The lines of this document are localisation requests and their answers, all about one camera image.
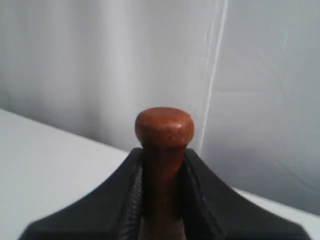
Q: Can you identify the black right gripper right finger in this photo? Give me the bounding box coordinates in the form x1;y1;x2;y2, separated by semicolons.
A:
179;148;304;240

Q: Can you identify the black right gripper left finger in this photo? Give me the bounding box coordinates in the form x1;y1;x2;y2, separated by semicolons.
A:
23;148;143;240

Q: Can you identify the brown wooden pestle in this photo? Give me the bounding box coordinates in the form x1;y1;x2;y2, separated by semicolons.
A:
135;107;195;240

